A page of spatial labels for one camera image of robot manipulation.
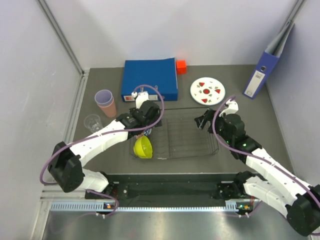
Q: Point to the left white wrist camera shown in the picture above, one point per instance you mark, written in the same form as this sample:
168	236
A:
140	98

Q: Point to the black wire dish rack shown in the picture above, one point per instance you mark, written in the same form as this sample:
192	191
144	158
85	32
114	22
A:
179	136

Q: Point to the blue lying binder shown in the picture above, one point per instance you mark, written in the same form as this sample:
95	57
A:
160	74

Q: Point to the grey cable duct rail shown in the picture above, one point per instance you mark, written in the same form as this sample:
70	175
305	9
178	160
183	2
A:
104	206

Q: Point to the red blue patterned bowl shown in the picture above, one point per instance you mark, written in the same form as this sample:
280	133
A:
146	133

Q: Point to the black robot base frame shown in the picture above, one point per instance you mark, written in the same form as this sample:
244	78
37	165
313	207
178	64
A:
174	190

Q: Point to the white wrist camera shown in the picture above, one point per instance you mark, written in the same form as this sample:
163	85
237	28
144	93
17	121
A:
231	107
140	98

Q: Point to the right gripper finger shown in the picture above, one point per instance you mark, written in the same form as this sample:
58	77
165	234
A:
208	114
201	121

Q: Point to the yellow-green bowl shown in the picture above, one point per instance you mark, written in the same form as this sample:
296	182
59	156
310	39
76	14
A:
143	148

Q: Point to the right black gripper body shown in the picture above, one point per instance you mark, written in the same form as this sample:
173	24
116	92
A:
219	126

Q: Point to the clear glass tumbler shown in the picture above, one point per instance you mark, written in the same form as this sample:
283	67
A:
93	123

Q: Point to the purple standing binder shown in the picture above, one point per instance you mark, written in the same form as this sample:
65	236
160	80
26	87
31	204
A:
267	62

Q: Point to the white watermelon plate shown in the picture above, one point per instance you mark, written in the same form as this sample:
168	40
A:
207	91

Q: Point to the red cube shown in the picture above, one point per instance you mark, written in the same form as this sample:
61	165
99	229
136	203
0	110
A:
181	67

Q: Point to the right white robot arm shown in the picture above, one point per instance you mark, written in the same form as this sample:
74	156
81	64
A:
296	200

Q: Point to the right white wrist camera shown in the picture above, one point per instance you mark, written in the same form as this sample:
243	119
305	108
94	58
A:
231	107

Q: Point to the lilac plastic cup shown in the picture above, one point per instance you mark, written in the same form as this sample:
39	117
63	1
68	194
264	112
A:
103	97

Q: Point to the pink plastic cup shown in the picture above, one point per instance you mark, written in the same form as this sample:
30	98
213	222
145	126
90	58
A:
109	110

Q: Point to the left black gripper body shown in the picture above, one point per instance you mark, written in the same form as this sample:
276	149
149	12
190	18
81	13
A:
155	120

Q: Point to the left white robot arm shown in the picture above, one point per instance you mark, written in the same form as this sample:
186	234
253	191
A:
67	166

